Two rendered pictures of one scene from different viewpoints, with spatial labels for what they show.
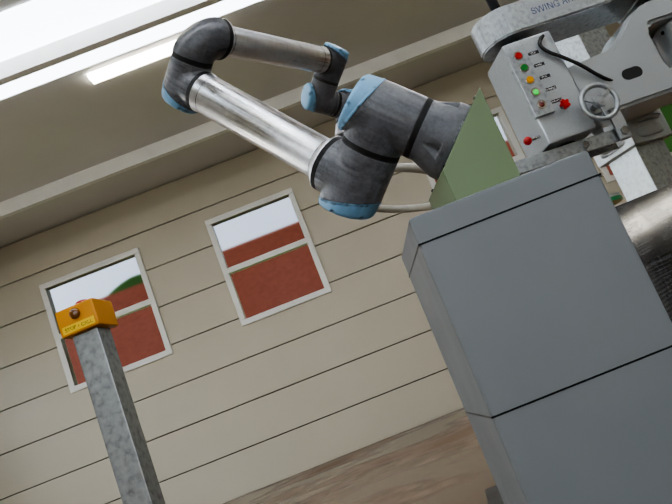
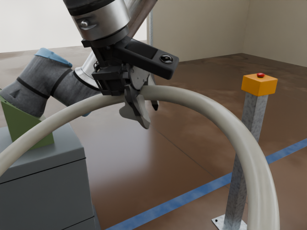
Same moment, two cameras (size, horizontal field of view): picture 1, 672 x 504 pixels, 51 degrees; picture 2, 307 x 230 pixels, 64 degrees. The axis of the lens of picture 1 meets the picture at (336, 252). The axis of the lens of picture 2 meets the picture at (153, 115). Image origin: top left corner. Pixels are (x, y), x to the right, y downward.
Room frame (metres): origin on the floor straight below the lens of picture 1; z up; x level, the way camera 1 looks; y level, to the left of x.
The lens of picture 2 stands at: (2.75, -0.34, 1.44)
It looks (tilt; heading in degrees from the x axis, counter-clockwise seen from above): 25 degrees down; 151
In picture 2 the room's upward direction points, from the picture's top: straight up
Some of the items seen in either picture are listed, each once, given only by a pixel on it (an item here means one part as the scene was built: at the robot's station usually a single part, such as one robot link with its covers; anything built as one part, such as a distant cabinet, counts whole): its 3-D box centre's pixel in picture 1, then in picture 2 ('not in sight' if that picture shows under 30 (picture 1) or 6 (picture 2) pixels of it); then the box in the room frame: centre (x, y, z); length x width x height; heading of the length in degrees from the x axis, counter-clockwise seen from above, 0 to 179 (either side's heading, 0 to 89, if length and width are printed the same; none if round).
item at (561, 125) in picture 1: (559, 95); not in sight; (2.58, -1.02, 1.33); 0.36 x 0.22 x 0.45; 98
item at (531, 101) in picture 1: (528, 81); not in sight; (2.44, -0.89, 1.38); 0.08 x 0.03 x 0.28; 98
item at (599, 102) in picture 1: (595, 106); not in sight; (2.46, -1.07, 1.21); 0.15 x 0.10 x 0.15; 98
